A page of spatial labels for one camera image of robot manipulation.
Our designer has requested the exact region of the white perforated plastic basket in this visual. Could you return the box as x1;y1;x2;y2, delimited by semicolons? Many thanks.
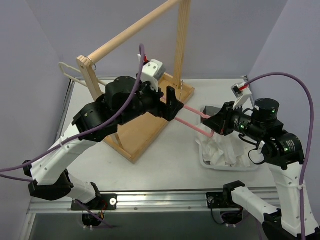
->
198;104;260;173

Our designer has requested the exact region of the cream hanger with metal hook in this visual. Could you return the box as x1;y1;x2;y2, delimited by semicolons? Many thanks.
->
58;61;115;88

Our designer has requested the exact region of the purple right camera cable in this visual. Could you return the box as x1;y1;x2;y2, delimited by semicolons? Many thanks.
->
243;72;315;240

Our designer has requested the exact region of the wooden clothes rack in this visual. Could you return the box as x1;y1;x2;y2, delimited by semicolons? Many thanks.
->
73;0;195;163

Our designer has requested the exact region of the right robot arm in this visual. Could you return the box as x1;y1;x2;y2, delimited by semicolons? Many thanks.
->
202;98;320;240

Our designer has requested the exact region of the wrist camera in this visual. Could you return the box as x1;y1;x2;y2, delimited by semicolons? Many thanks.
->
139;59;166;93
231;82;252;110

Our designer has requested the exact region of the pink plastic hanger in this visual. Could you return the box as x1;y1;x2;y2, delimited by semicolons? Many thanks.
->
160;95;213;141

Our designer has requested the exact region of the aluminium mounting rail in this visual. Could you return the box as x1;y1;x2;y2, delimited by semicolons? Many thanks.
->
26;188;283;215

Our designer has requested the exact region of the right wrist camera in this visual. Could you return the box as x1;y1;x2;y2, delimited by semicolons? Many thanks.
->
231;82;252;110

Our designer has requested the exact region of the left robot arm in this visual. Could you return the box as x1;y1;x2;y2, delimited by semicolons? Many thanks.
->
23;76;184;210

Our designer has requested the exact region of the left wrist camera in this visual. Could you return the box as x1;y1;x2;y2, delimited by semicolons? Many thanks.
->
139;59;166;93

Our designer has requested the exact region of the white ruffled skirt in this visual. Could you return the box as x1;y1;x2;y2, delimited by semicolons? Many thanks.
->
194;122;258;169

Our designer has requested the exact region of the grey pleated skirt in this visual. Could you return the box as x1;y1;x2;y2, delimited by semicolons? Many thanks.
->
202;105;221;118

